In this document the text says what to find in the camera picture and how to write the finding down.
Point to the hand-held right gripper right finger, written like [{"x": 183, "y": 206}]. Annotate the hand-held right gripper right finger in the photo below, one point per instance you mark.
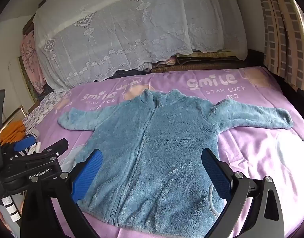
[{"x": 216, "y": 176}]

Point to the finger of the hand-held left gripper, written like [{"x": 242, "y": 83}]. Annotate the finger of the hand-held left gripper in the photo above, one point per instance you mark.
[
  {"x": 24, "y": 143},
  {"x": 50, "y": 151}
]

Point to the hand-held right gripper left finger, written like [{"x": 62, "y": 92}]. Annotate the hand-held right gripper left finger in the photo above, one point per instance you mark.
[{"x": 88, "y": 176}]

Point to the blue fleece zip jacket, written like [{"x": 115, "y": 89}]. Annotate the blue fleece zip jacket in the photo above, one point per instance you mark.
[{"x": 154, "y": 158}]

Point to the orange cloth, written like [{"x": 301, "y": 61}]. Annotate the orange cloth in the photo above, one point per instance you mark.
[{"x": 13, "y": 132}]

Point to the purple floral sheet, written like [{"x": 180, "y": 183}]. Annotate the purple floral sheet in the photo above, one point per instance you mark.
[{"x": 42, "y": 111}]

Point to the purple printed blanket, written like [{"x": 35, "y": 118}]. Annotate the purple printed blanket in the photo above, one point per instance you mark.
[{"x": 261, "y": 158}]

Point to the pink floral cloth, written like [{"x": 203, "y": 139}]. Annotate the pink floral cloth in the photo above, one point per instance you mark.
[{"x": 30, "y": 59}]

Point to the stack of dark folded blankets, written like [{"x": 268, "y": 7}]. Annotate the stack of dark folded blankets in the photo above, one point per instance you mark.
[{"x": 204, "y": 60}]

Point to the white lace cover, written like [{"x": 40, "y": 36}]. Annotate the white lace cover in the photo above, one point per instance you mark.
[{"x": 122, "y": 29}]

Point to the beige checked curtain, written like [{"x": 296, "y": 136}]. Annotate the beige checked curtain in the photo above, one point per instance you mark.
[{"x": 281, "y": 34}]

